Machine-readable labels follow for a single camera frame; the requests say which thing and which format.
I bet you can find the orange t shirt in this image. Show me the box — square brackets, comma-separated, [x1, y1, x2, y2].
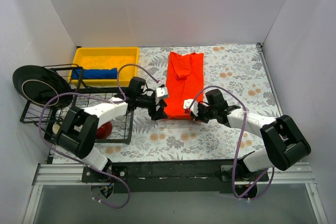
[164, 51, 204, 120]

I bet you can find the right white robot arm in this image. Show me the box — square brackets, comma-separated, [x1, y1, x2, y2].
[183, 89, 311, 181]

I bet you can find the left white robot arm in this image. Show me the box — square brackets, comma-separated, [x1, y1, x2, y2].
[56, 77, 169, 182]

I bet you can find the blue rolled t shirt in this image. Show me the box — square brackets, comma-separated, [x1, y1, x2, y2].
[71, 68, 118, 80]

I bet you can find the floral table mat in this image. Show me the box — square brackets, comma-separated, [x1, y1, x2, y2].
[96, 44, 281, 162]

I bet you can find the red bowl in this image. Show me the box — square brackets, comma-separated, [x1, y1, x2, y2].
[96, 122, 112, 139]

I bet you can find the yellow plastic bin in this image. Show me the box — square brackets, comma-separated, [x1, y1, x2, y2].
[68, 47, 139, 87]

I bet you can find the cream cup in rack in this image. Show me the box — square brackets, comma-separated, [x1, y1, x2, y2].
[52, 123, 60, 135]

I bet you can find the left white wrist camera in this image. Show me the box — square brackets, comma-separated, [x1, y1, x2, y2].
[155, 86, 169, 100]

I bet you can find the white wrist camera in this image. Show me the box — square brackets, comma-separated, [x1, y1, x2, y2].
[183, 99, 198, 116]
[155, 86, 169, 100]

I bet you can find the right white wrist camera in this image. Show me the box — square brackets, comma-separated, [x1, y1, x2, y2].
[183, 99, 198, 116]

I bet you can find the black wire dish rack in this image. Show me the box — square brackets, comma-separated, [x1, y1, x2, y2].
[19, 63, 137, 145]

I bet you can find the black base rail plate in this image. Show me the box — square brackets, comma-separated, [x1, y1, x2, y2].
[81, 159, 270, 193]

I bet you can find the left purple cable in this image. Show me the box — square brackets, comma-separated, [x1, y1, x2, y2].
[38, 63, 162, 209]

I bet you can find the purple cable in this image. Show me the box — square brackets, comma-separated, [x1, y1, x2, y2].
[38, 63, 162, 209]
[187, 85, 276, 200]

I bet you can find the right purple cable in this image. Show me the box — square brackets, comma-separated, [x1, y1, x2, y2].
[187, 85, 276, 200]

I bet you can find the aluminium frame rail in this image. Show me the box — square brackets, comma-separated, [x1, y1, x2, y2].
[33, 162, 316, 185]

